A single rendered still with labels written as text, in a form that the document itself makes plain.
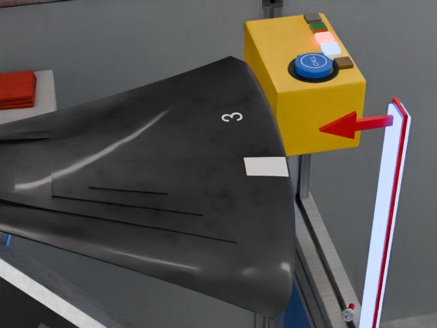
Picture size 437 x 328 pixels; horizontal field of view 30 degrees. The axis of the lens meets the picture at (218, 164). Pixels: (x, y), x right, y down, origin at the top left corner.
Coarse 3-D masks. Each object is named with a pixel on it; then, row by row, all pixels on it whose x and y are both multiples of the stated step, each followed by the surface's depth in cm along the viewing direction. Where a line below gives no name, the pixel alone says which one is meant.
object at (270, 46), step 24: (264, 24) 96; (288, 24) 96; (264, 48) 92; (288, 48) 92; (312, 48) 92; (264, 72) 90; (288, 72) 88; (336, 72) 87; (360, 72) 88; (288, 96) 86; (312, 96) 86; (336, 96) 87; (360, 96) 88; (288, 120) 88; (312, 120) 88; (288, 144) 90; (312, 144) 90; (336, 144) 91
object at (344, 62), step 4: (336, 60) 89; (340, 60) 89; (344, 60) 89; (348, 60) 89; (336, 64) 88; (340, 64) 88; (344, 64) 88; (348, 64) 88; (352, 64) 88; (340, 68) 88; (344, 68) 88; (348, 68) 88
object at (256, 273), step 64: (0, 128) 61; (64, 128) 61; (128, 128) 62; (192, 128) 62; (256, 128) 63; (0, 192) 55; (64, 192) 56; (128, 192) 57; (192, 192) 58; (256, 192) 59; (128, 256) 54; (192, 256) 55; (256, 256) 57
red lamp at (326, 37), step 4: (324, 32) 94; (328, 32) 94; (316, 36) 93; (320, 36) 93; (324, 36) 93; (328, 36) 93; (332, 36) 93; (320, 40) 92; (324, 40) 92; (328, 40) 92; (332, 40) 92
